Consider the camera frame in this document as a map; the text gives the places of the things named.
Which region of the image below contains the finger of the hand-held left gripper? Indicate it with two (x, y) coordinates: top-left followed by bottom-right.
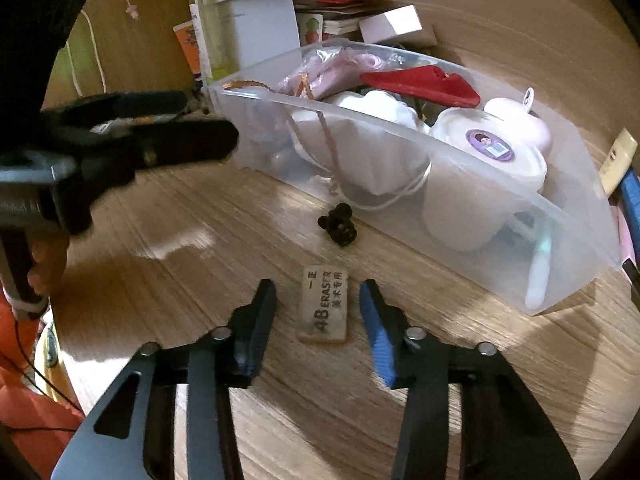
(95, 118), (240, 182)
(75, 90), (204, 129)

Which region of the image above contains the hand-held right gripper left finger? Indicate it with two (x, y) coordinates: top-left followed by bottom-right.
(50, 279), (278, 480)

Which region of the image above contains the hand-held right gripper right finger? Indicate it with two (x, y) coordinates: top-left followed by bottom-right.
(358, 279), (582, 480)

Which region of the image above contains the beige eraser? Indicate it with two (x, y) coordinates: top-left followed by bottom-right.
(296, 262), (349, 347)

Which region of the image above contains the pink cloth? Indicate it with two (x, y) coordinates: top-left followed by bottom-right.
(277, 47), (396, 101)

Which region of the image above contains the teal white toothbrush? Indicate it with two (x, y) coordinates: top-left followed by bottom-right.
(524, 222), (556, 311)

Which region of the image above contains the white face mask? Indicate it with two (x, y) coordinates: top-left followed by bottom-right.
(290, 89), (433, 211)

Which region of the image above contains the clear plastic storage bin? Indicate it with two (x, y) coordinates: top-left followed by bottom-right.
(207, 40), (621, 317)

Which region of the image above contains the red hair claw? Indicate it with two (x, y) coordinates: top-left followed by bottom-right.
(359, 64), (482, 110)

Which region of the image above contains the person's left forearm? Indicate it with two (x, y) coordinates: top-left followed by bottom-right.
(0, 285), (86, 476)

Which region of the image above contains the wooden desktop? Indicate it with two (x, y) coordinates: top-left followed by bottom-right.
(40, 0), (640, 480)

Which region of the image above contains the person's left hand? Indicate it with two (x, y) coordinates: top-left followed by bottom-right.
(27, 233), (69, 296)

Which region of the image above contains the orange white tube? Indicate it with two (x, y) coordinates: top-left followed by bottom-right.
(173, 22), (206, 81)

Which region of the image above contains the yellow-green translucent bottle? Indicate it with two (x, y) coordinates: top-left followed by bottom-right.
(189, 0), (238, 83)

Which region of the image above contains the white round container purple label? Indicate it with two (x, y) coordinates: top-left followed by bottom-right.
(420, 107), (548, 253)

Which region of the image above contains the fruit print booklet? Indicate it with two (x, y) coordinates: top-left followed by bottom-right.
(297, 12), (326, 46)

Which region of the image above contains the stack of books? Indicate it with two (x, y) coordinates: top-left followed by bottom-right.
(290, 0), (381, 41)

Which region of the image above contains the white cardboard box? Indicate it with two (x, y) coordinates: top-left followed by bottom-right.
(359, 5), (437, 46)

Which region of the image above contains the pink notebook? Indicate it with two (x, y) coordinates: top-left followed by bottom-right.
(616, 207), (637, 266)

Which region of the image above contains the cream tube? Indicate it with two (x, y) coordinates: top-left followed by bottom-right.
(598, 127), (639, 198)

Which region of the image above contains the white cord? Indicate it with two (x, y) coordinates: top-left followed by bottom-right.
(67, 7), (103, 97)

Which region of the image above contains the brown braided cord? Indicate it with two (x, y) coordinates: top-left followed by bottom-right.
(222, 74), (346, 201)

